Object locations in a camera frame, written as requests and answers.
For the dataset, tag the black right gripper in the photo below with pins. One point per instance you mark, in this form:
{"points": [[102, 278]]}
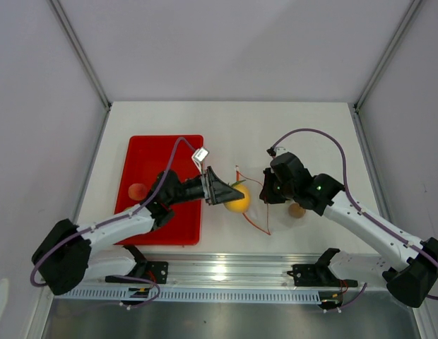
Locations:
{"points": [[266, 193]]}

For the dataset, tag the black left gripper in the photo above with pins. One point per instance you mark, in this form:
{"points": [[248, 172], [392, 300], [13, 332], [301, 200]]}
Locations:
{"points": [[215, 191]]}

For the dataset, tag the orange fruit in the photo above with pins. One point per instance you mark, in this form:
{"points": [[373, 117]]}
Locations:
{"points": [[241, 205]]}

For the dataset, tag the brown kiwi fruit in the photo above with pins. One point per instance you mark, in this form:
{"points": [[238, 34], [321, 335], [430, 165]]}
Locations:
{"points": [[296, 211]]}

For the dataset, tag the clear zip top bag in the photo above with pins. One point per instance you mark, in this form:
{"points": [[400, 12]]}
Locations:
{"points": [[266, 218]]}

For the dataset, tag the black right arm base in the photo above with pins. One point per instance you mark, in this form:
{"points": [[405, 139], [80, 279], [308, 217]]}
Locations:
{"points": [[318, 274]]}

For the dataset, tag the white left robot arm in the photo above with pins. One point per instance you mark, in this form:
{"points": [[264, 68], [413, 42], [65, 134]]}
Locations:
{"points": [[68, 254]]}

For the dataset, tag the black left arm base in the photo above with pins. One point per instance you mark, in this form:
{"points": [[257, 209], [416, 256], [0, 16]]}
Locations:
{"points": [[156, 271]]}

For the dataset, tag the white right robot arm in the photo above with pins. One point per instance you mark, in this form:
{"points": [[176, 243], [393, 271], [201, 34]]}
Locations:
{"points": [[407, 265]]}

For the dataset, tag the red plastic tray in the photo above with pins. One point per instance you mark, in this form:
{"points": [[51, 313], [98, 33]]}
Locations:
{"points": [[146, 157]]}

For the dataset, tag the pink peach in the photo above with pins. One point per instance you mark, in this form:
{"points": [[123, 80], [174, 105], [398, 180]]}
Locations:
{"points": [[137, 191]]}

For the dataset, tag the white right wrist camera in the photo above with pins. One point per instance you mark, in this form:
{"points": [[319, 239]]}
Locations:
{"points": [[276, 151]]}

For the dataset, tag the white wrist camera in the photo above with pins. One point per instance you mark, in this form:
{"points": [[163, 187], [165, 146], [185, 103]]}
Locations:
{"points": [[276, 151], [199, 155]]}

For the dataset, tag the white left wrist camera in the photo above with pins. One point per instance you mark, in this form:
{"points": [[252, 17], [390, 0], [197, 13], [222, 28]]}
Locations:
{"points": [[199, 155]]}

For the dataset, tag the white slotted cable duct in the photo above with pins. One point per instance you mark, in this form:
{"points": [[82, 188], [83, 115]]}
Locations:
{"points": [[178, 294]]}

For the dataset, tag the right aluminium frame post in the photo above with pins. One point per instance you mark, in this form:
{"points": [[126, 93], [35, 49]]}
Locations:
{"points": [[397, 37]]}

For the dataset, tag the aluminium frame post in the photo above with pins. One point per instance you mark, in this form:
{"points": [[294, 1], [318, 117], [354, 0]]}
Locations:
{"points": [[397, 37], [79, 51]]}

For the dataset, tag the left aluminium frame post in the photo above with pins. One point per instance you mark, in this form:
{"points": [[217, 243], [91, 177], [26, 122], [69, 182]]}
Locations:
{"points": [[79, 51]]}

